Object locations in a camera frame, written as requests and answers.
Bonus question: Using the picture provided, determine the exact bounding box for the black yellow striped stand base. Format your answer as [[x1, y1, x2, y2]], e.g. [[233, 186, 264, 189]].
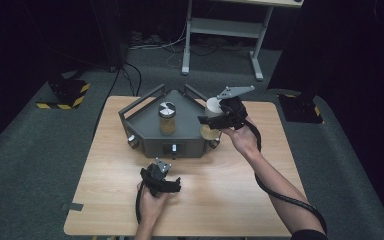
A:
[[35, 78, 91, 111], [277, 92, 325, 125]]

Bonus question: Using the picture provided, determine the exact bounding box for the hand-held gripper black cable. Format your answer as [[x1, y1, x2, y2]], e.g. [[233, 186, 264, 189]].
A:
[[244, 119, 328, 235], [134, 181, 147, 225]]

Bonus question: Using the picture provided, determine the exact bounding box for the person's left hand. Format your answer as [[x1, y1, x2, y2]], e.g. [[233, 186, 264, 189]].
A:
[[137, 189, 172, 228]]

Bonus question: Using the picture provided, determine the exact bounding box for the right hand-held gripper black cable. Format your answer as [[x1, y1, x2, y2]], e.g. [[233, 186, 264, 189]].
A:
[[244, 119, 328, 235]]

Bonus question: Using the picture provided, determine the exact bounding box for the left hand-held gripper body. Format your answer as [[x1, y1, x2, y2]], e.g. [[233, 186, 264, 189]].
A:
[[139, 158, 173, 198]]

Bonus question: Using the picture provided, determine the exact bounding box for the person's right hand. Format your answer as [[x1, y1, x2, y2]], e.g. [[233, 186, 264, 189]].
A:
[[221, 116, 263, 158]]

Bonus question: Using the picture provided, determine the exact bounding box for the black stand post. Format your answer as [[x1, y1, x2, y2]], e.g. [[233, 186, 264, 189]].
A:
[[106, 0, 129, 73]]

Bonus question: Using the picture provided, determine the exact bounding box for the grey tape piece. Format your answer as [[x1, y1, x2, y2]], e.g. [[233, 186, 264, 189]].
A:
[[60, 202, 85, 212]]

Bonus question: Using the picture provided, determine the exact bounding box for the grey metal frame desk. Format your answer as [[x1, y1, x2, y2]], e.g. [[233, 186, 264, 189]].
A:
[[181, 0, 305, 82]]

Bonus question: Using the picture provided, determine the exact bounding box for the person's black sleeve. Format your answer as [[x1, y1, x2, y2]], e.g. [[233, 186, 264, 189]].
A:
[[290, 229, 329, 240]]

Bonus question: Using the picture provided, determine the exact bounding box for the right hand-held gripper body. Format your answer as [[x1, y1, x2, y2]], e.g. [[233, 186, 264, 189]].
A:
[[216, 85, 256, 131]]

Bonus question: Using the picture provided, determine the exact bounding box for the left hand-held gripper black cable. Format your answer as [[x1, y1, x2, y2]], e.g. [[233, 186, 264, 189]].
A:
[[134, 181, 147, 225]]

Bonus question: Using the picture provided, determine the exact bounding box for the white floor cable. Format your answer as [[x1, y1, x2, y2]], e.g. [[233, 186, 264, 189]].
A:
[[129, 19, 189, 69]]

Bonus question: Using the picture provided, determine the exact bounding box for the white lid glass jar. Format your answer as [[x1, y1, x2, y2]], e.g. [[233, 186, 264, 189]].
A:
[[199, 96, 224, 141]]

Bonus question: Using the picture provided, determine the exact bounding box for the silver lid glass jar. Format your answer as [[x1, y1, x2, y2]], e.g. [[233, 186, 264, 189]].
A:
[[157, 101, 177, 136]]

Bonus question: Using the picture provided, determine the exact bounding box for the dark grey corner shelf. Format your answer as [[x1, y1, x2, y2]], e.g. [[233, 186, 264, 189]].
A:
[[118, 83, 228, 160]]

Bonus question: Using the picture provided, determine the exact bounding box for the black floor cable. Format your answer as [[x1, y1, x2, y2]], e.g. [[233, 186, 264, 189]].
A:
[[92, 61, 143, 134]]

